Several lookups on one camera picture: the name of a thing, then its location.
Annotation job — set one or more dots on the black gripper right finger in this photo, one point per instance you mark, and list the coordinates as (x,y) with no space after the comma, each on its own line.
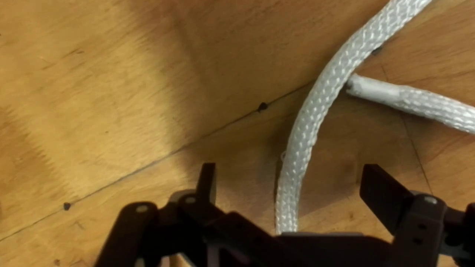
(420,231)

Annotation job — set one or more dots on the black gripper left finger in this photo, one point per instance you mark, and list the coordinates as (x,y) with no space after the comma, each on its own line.
(197,231)

